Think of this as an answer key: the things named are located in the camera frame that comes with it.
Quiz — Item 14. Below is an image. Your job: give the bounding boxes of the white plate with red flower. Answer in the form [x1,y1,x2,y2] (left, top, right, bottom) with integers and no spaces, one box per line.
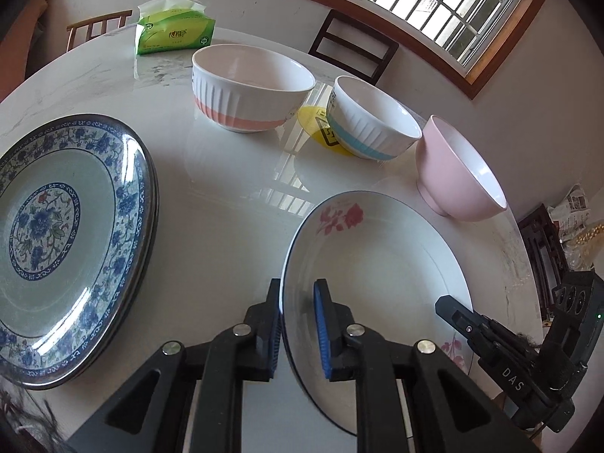
[280,190,474,437]

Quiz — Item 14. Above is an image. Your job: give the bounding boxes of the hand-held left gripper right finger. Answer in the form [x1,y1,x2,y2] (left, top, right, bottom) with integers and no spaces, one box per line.
[313,278,541,453]

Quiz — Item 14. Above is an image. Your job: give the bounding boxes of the yellow round warning sticker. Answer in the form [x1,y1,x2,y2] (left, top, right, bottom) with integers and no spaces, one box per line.
[297,104,352,157]

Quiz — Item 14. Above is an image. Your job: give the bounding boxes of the light wooden chair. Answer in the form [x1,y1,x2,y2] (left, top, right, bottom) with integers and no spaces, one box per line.
[65,9,134,52]

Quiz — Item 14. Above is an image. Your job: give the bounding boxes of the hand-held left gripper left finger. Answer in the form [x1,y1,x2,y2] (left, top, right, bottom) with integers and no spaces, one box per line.
[66,278,284,453]

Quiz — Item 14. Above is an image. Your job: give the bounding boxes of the peach cloth covered furniture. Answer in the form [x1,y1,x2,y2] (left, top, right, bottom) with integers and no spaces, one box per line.
[23,0,50,76]

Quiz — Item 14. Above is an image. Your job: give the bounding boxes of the large white bowl pink band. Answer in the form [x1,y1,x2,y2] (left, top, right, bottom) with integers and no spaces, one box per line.
[191,44,316,134]

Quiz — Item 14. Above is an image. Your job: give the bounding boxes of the green tissue pack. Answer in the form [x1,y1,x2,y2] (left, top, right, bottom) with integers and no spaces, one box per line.
[134,0,217,57]

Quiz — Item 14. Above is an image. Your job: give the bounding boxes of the plastic bags with newspaper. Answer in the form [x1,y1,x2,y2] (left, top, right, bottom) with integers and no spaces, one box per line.
[547,184,604,274]

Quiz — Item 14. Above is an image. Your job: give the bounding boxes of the wood framed barred window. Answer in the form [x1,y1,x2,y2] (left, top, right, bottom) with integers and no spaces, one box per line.
[191,0,555,101]

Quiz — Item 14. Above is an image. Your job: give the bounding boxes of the dark wooden furniture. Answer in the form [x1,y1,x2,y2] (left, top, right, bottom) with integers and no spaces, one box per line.
[516,203,567,322]

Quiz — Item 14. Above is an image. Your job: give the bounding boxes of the dark wooden chair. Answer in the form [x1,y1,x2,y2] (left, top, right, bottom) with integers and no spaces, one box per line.
[309,8,400,86]

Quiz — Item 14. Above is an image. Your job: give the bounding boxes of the white bowl blue band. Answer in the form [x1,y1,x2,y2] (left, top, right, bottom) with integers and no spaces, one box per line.
[325,75,424,161]

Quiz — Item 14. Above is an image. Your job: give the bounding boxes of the dark hair strands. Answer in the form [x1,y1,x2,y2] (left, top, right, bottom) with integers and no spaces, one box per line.
[0,377,71,453]

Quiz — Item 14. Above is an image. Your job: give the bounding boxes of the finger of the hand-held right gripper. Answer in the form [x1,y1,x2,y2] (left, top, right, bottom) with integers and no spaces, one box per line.
[435,295,535,365]

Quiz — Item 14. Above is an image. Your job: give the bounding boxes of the blue floral plate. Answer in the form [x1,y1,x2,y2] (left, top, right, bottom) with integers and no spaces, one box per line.
[0,113,153,379]
[0,142,160,391]

